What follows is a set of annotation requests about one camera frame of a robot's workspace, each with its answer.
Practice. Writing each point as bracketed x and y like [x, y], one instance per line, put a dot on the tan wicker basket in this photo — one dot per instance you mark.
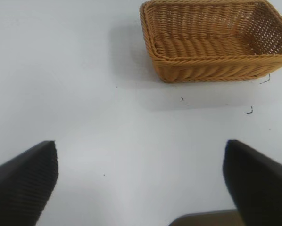
[202, 63]

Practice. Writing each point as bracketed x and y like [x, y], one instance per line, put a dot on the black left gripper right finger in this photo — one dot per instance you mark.
[261, 183]

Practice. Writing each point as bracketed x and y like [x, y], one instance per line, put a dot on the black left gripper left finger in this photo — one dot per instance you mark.
[20, 186]

